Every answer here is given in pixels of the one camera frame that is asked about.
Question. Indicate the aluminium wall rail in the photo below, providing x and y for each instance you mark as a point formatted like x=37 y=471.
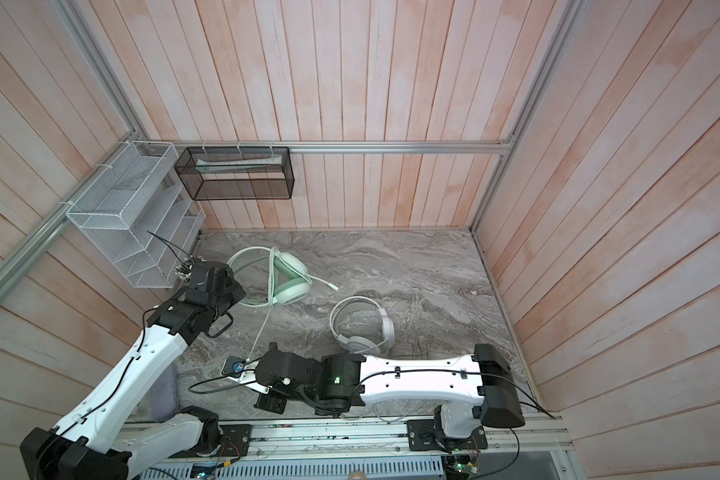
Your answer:
x=28 y=252
x=350 y=147

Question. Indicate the lavender glasses case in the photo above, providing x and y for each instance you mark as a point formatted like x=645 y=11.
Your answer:
x=163 y=396

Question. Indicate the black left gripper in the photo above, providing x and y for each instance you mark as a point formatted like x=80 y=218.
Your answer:
x=238 y=291

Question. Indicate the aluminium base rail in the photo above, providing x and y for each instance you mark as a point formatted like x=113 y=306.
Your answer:
x=362 y=447

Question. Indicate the white headphones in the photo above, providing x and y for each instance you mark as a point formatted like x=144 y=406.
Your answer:
x=359 y=324

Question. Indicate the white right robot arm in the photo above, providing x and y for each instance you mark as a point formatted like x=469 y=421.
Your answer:
x=475 y=390

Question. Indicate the mint green headphones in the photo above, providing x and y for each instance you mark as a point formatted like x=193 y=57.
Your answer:
x=288 y=279

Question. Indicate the aluminium left wall rail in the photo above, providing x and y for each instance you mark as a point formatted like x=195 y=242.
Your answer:
x=28 y=252

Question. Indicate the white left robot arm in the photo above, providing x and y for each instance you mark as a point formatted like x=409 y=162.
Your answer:
x=87 y=443

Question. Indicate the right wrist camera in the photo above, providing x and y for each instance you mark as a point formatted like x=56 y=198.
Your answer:
x=240 y=371

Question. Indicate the clear cup of pencils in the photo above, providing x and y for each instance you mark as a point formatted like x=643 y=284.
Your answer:
x=183 y=271

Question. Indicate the black wire mesh basket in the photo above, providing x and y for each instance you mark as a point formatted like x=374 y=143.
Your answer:
x=217 y=173

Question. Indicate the white wire mesh shelf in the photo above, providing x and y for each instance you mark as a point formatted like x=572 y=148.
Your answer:
x=139 y=219

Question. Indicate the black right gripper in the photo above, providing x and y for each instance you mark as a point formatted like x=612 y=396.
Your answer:
x=272 y=402

